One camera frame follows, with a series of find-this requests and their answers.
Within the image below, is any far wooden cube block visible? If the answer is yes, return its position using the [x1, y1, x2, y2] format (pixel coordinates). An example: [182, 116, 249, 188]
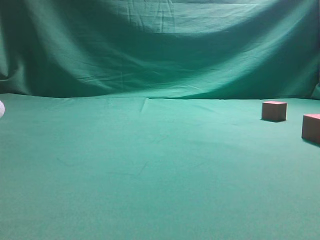
[261, 101, 288, 122]

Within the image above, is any wooden cube block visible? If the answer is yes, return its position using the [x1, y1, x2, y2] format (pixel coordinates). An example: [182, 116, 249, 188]
[261, 101, 288, 122]
[301, 113, 320, 144]

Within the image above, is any near wooden cube block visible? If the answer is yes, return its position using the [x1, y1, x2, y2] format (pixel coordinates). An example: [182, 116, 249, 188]
[301, 113, 320, 144]

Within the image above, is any white ball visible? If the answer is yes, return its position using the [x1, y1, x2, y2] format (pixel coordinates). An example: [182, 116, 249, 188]
[0, 101, 6, 118]

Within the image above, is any green cloth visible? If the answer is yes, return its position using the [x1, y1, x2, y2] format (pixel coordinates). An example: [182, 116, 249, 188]
[0, 0, 320, 240]

